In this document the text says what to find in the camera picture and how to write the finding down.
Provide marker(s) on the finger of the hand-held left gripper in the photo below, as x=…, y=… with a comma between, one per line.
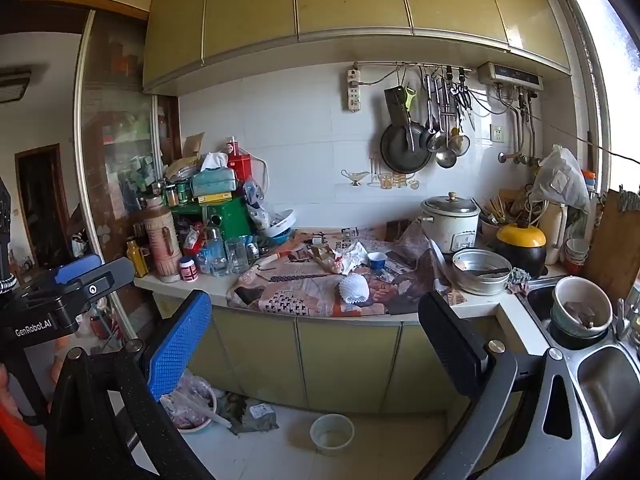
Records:
x=75, y=267
x=105, y=277

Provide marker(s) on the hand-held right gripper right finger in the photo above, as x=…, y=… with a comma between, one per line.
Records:
x=450, y=350

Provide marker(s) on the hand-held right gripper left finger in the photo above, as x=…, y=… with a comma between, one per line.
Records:
x=175, y=350

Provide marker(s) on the white foam fruit net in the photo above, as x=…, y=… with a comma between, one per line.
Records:
x=354, y=290

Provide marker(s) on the white paper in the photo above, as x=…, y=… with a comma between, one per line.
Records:
x=345, y=256

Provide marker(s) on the person's left forearm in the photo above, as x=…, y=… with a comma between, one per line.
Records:
x=17, y=440

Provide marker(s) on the yellow bottle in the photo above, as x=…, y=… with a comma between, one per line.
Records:
x=136, y=260

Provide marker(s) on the pink basin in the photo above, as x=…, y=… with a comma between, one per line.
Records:
x=192, y=405

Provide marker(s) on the dark wooden door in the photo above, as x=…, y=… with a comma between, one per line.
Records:
x=42, y=210

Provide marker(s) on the brown patterned thermos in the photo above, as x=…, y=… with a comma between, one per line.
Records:
x=162, y=245

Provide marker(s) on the round metal basin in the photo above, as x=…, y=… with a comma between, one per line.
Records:
x=480, y=275

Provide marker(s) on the white jar with red label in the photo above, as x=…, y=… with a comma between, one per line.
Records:
x=188, y=270

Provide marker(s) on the grey scouring cloth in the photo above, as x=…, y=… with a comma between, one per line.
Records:
x=518, y=280

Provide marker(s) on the yellow lower cabinets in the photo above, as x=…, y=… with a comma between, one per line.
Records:
x=350, y=360

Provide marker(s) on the grey crumpled bag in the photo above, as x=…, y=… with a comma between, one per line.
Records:
x=250, y=417

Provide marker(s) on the clear plastic water bottle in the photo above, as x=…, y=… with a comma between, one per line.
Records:
x=216, y=255

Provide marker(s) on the clear glass cup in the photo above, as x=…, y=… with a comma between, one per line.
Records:
x=237, y=256

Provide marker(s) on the small blue and white cup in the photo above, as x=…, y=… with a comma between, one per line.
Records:
x=376, y=261

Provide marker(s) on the yellow and black pot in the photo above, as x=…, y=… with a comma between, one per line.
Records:
x=520, y=250

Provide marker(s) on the white and green bowl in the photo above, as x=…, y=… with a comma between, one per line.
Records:
x=565, y=305

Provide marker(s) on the white rice cooker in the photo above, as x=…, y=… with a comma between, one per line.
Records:
x=450, y=225

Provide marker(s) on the yellow flat box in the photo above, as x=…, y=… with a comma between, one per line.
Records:
x=215, y=198

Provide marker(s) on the green box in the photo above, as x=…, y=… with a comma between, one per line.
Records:
x=230, y=220

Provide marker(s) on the newspaper print tablecloth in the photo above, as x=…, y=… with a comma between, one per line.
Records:
x=300, y=290

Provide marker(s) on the glass door cabinet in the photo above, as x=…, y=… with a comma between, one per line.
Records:
x=120, y=135

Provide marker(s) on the chopsticks holder with utensils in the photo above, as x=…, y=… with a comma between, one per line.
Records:
x=492, y=215

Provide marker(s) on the teal tissue box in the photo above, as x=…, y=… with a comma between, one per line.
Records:
x=214, y=182

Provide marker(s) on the stainless steel sink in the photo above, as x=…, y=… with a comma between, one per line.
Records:
x=600, y=380

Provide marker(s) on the blue plastic basket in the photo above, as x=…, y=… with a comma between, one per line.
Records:
x=279, y=237

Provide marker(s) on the brown cardboard pieces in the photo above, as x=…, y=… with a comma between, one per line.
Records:
x=190, y=147

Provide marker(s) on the white plastic jug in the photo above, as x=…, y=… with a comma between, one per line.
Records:
x=550, y=230

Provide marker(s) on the stack of small bowls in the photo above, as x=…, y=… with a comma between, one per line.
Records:
x=576, y=255

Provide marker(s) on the white tissue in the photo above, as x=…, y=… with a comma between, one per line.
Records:
x=214, y=160

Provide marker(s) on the white plastic basket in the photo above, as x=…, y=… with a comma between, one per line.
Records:
x=282, y=221

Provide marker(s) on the clear and blue plastic bag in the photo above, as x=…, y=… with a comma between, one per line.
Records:
x=255, y=200

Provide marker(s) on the red box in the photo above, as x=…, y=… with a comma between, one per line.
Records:
x=238, y=165

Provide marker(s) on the wooden cutting board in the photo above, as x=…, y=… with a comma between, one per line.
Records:
x=610, y=250

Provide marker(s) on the ceiling lamp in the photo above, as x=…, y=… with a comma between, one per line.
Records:
x=12, y=86

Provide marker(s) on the white plastic bag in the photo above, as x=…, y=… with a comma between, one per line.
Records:
x=560, y=180

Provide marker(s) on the black wok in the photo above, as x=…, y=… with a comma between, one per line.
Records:
x=400, y=152

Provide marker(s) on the metal skimmer ladle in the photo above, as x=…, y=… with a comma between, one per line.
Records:
x=460, y=144

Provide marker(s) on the metal faucet pipes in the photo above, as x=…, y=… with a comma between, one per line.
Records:
x=517, y=125

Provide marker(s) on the kitchen scissors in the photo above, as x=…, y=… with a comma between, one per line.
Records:
x=464, y=97

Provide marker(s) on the green peeler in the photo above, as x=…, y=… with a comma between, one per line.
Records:
x=410, y=97

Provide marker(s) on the white power strip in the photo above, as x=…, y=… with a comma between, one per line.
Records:
x=354, y=90

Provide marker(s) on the white water heater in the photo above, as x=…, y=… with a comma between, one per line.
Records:
x=510, y=76

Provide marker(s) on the window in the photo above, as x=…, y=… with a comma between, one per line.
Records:
x=610, y=60

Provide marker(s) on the white wall socket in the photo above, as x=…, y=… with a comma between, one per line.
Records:
x=497, y=133

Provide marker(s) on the metal utensil rail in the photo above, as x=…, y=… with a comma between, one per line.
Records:
x=400, y=64

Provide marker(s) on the yellow upper wall cabinets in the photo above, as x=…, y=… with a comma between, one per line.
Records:
x=350, y=0

